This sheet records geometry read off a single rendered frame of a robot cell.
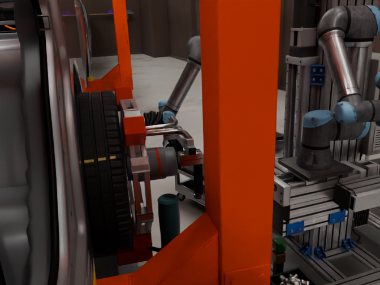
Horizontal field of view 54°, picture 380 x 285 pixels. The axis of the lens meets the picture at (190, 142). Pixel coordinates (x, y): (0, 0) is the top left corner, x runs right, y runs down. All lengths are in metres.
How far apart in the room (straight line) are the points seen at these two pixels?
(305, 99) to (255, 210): 0.86
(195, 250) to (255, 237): 0.18
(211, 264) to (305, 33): 1.11
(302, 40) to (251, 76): 0.87
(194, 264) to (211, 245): 0.07
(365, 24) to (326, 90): 0.36
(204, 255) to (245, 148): 0.34
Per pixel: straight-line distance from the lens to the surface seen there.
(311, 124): 1.60
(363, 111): 1.37
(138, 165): 1.32
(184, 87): 1.91
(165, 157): 1.56
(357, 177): 1.81
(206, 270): 1.15
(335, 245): 2.22
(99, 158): 1.28
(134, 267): 2.05
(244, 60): 0.93
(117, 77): 5.13
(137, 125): 1.29
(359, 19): 1.58
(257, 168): 1.02
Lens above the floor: 1.45
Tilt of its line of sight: 19 degrees down
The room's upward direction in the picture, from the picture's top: 2 degrees counter-clockwise
